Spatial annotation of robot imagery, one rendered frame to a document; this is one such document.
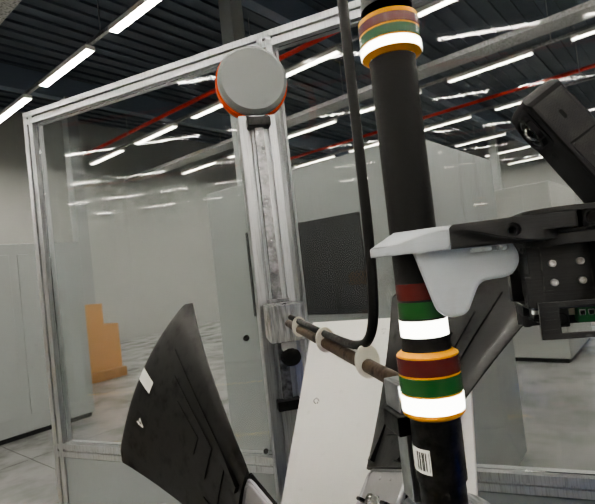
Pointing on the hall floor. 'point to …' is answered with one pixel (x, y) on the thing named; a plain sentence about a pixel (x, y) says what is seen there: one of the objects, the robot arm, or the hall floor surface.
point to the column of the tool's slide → (282, 425)
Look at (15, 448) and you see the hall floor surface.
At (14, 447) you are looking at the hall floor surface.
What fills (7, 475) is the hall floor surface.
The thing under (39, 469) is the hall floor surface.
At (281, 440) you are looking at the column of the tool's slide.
